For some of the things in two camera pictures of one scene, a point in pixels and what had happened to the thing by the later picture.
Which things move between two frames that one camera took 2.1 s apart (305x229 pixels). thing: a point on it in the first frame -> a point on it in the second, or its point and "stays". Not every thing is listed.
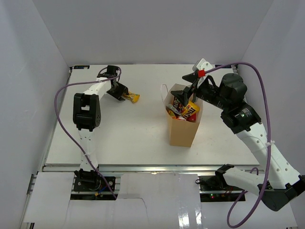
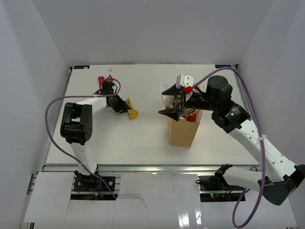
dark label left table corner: (81, 67) stays
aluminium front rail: (141, 168) stays
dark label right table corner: (227, 66) stays
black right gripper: (183, 95) -> (173, 112)
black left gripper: (123, 89) -> (122, 108)
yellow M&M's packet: (134, 98) -> (132, 112)
